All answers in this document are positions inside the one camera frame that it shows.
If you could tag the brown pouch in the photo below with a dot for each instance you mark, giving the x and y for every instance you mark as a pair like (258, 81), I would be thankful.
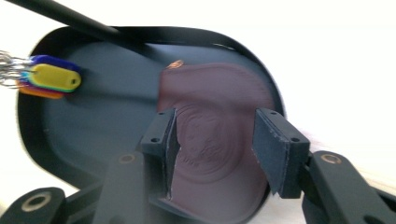
(218, 93)

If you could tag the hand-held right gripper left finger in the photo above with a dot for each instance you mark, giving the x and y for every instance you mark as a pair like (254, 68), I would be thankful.
(158, 140)

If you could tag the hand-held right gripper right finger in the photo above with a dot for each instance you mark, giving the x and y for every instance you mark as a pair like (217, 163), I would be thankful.
(286, 155)

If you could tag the black oval tray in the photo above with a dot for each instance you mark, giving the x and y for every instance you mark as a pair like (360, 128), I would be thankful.
(109, 118)

